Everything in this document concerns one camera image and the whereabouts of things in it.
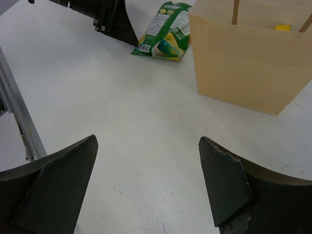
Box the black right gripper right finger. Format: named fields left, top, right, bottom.
left=198, top=136, right=312, bottom=234

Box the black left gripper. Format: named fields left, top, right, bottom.
left=28, top=0, right=140, bottom=47

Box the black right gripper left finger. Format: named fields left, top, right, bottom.
left=0, top=135, right=98, bottom=234

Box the green snack packet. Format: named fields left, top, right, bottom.
left=131, top=1, right=192, bottom=61

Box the yellow snack packet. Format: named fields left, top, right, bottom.
left=273, top=24, right=291, bottom=31

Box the brown paper bag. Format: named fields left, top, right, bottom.
left=189, top=0, right=312, bottom=116

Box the aluminium front rail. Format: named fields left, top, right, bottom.
left=0, top=51, right=47, bottom=161

